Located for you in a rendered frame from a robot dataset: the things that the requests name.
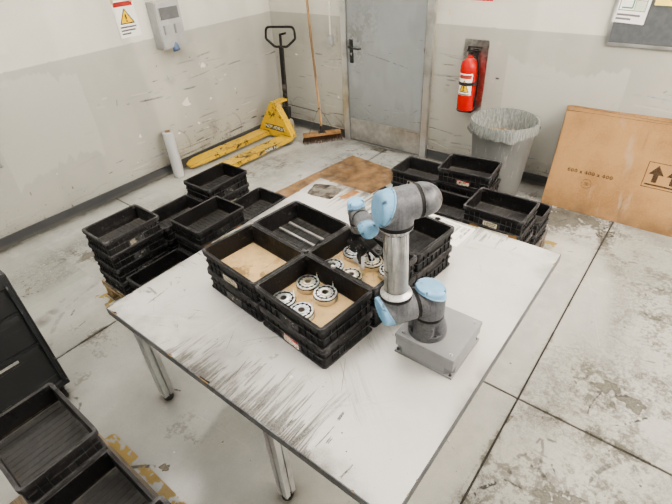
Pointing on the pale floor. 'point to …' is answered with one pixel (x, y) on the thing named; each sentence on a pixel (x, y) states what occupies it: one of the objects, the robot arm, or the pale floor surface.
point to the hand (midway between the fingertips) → (367, 265)
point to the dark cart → (23, 352)
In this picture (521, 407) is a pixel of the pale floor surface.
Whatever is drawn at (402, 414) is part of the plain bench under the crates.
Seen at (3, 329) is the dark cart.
